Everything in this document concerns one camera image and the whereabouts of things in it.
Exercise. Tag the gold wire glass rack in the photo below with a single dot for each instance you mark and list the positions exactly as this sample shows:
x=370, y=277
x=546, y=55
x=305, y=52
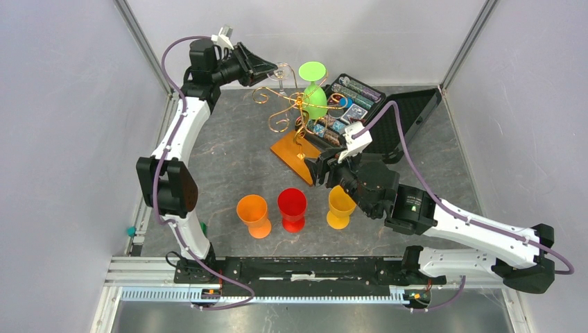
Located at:
x=293, y=147

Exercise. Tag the orange wine glass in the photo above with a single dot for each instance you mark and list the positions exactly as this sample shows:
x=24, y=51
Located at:
x=253, y=212

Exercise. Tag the yellow wine glass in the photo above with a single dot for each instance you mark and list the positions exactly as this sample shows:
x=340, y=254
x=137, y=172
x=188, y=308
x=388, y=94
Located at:
x=341, y=207

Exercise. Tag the black poker chip case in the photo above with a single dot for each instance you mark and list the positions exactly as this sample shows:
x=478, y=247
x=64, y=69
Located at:
x=359, y=102

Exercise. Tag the clear wine glass back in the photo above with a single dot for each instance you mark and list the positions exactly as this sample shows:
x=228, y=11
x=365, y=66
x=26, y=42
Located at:
x=281, y=75

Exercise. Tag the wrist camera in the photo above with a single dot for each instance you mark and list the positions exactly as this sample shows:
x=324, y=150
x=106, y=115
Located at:
x=222, y=38
x=356, y=138

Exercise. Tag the green wine glass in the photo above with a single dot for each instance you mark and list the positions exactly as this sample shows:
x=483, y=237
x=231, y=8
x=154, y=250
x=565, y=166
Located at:
x=314, y=100

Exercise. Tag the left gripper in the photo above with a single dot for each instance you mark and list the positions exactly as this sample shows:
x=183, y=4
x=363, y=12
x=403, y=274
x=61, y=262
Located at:
x=254, y=69

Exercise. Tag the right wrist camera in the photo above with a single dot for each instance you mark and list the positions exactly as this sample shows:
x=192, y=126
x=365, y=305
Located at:
x=356, y=138

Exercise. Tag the blue green block stack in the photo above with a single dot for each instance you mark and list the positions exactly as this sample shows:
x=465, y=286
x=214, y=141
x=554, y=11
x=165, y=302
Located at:
x=132, y=231

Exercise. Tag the red wine glass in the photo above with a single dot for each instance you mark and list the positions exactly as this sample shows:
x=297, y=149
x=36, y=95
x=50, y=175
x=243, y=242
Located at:
x=292, y=206

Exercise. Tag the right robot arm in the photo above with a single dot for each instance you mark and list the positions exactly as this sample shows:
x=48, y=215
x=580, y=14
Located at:
x=514, y=255

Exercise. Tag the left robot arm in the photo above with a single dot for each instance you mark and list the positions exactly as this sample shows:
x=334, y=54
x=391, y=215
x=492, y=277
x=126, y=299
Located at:
x=167, y=185

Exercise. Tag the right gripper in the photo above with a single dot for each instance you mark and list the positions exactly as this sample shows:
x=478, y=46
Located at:
x=318, y=166

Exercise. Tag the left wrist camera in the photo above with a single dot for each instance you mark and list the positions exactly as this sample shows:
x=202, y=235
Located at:
x=222, y=38

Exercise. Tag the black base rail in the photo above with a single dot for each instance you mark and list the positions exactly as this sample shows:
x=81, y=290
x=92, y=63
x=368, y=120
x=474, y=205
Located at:
x=239, y=281

